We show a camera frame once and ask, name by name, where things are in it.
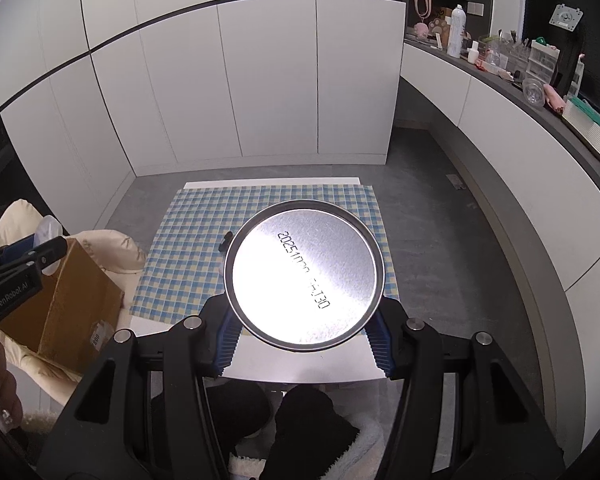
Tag clear plastic container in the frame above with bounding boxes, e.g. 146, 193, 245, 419
34, 216, 66, 275

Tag clear drawer organizer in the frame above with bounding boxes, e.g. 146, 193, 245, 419
526, 40, 561, 86

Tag person's right leg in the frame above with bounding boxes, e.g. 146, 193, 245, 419
267, 385, 360, 480

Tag person's left leg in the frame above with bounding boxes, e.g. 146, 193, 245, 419
207, 380, 272, 453

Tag clear acrylic brush organizer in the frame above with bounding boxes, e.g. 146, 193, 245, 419
480, 30, 528, 70

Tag clear plastic cup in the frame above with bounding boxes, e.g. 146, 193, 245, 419
522, 77, 546, 108

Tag metal mounting plate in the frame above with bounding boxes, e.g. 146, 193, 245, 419
549, 4, 583, 31

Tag pink plastic item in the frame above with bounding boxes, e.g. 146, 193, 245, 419
544, 84, 567, 112

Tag blue yellow checkered tablecloth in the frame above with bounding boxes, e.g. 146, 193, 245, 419
129, 183, 401, 318

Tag white wardrobe cabinets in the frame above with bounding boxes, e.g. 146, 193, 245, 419
0, 0, 408, 233

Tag stack of white pads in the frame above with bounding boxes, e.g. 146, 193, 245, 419
561, 97, 600, 157

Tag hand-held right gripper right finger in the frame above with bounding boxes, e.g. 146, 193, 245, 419
362, 297, 566, 480

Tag person's left hand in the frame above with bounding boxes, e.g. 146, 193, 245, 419
0, 332, 25, 433

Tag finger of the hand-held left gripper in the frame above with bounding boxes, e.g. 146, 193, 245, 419
0, 234, 37, 273
25, 236, 69, 276

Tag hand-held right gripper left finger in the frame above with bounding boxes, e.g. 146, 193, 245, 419
35, 295, 243, 480

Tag cream fluffy seat cover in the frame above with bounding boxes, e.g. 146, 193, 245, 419
20, 407, 61, 436

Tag white spray bottle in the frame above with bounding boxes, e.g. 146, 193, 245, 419
446, 5, 467, 58

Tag person's leg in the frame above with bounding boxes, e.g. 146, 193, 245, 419
207, 380, 272, 453
267, 385, 360, 480

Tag cream padded armchair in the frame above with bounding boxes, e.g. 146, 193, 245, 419
0, 199, 148, 406

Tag small brown cardboard box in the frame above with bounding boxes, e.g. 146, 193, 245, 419
432, 7, 453, 36

